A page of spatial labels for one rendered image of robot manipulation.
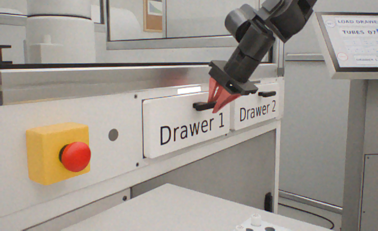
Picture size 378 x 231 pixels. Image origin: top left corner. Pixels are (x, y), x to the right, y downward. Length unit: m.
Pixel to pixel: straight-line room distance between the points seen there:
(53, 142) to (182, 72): 0.34
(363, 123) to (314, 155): 0.99
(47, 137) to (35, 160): 0.04
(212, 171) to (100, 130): 0.40
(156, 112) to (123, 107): 0.07
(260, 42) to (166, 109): 0.22
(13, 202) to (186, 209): 0.25
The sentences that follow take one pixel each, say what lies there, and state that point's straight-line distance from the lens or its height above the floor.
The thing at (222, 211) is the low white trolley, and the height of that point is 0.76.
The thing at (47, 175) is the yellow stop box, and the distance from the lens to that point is 0.48.
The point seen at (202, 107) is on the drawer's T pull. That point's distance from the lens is 0.69.
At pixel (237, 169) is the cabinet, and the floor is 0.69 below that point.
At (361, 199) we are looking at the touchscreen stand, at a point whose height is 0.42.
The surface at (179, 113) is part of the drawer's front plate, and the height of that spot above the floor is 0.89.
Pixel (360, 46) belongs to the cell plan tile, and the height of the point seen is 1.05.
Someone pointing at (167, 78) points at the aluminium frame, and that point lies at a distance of 0.68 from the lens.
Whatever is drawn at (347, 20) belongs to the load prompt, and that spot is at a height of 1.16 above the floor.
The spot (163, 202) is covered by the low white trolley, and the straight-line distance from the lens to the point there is 0.60.
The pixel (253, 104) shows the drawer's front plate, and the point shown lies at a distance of 0.97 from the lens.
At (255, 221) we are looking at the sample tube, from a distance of 0.45.
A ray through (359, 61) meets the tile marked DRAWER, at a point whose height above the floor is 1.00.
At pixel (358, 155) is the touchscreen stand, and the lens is 1.56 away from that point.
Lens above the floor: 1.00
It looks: 8 degrees down
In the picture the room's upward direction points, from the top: straight up
